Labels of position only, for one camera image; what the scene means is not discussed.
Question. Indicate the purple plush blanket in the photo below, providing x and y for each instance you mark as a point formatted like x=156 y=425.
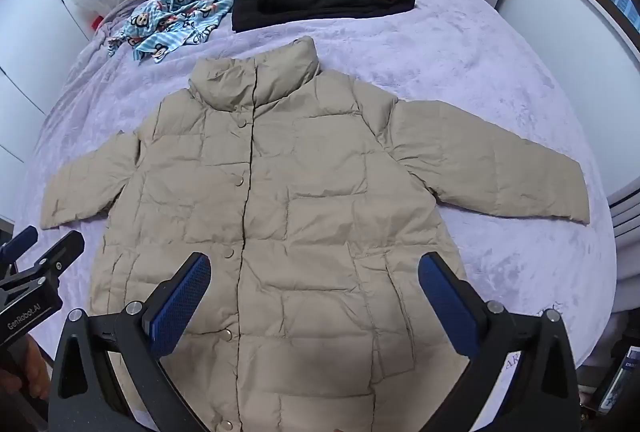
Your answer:
x=475 y=61

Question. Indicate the white wardrobe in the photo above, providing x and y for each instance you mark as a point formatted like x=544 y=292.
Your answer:
x=35 y=36

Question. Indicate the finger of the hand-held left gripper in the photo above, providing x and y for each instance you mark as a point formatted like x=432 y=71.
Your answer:
x=20 y=242
x=62 y=254

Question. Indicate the dark printed box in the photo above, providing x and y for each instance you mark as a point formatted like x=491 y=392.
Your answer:
x=617 y=377

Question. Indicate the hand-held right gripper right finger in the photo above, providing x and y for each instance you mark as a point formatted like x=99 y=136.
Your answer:
x=447 y=307

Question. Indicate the white slatted rack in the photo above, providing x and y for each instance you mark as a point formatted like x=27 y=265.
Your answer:
x=627 y=242

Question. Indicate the beige puffer jacket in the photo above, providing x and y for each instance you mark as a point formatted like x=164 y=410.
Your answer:
x=300 y=192

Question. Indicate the blue monkey print garment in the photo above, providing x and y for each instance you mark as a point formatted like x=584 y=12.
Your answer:
x=170 y=16

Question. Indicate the person's left hand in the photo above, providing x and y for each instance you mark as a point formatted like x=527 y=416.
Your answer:
x=37 y=372

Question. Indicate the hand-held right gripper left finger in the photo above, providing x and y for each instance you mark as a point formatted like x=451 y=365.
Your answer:
x=182 y=307

